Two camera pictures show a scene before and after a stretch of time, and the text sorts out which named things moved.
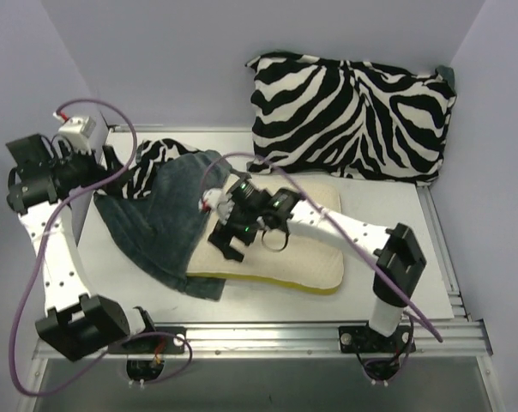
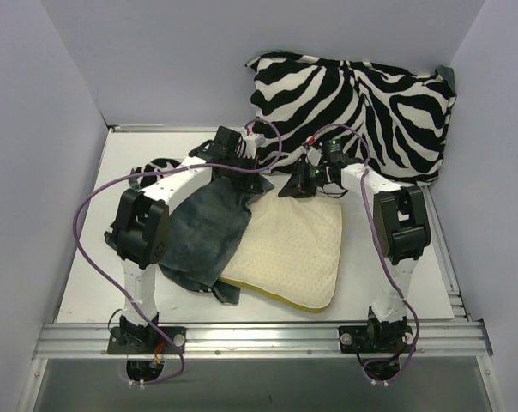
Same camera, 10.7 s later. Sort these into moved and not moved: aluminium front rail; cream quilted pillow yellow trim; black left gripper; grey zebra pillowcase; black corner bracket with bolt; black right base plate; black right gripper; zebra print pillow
Moved: grey zebra pillowcase; cream quilted pillow yellow trim; black left gripper; black right gripper
Not moved: black corner bracket with bolt; aluminium front rail; zebra print pillow; black right base plate
